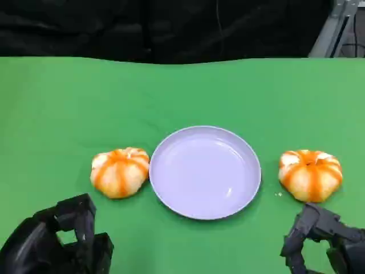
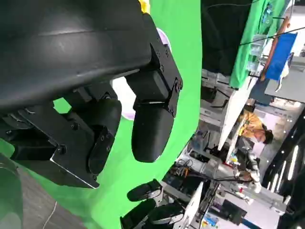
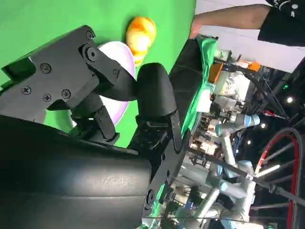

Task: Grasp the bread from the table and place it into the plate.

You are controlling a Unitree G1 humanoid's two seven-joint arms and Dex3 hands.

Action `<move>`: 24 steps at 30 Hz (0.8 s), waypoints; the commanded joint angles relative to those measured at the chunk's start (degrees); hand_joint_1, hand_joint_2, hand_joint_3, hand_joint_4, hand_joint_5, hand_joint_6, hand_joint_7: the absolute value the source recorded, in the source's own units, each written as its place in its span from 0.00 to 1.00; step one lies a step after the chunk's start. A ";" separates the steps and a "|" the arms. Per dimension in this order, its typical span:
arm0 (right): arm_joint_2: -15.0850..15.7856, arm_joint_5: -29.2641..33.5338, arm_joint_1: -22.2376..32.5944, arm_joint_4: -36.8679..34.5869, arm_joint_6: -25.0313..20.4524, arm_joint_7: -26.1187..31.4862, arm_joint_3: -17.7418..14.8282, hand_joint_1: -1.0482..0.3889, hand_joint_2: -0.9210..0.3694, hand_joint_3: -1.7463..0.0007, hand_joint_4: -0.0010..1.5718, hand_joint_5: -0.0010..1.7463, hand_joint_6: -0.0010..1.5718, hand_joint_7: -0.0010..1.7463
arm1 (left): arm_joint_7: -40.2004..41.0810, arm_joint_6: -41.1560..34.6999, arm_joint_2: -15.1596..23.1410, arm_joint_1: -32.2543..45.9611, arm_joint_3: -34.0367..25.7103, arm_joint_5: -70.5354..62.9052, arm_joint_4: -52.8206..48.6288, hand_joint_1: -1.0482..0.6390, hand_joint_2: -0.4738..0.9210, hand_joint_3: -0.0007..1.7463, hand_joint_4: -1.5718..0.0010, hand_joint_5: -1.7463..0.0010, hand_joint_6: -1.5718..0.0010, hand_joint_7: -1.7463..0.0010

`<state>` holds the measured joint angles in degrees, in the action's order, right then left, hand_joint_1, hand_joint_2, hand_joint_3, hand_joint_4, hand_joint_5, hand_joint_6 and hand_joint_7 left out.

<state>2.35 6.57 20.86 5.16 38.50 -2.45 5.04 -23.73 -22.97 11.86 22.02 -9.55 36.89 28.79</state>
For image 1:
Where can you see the green table cloth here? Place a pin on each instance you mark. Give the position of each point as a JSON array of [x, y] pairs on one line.
[[57, 114]]

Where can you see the black backdrop cloth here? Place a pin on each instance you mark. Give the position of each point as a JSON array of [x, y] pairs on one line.
[[114, 28]]

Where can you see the lilac plate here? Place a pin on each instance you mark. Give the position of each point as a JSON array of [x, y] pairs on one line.
[[205, 174]]

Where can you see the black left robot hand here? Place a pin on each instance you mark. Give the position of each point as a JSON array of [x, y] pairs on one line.
[[31, 245]]

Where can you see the grey aluminium frame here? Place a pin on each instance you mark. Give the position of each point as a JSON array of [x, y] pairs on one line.
[[328, 34]]

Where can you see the orange white toy bread roll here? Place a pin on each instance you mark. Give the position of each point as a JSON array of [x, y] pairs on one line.
[[119, 174], [310, 177]]

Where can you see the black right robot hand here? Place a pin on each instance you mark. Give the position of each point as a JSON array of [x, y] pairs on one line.
[[319, 219]]

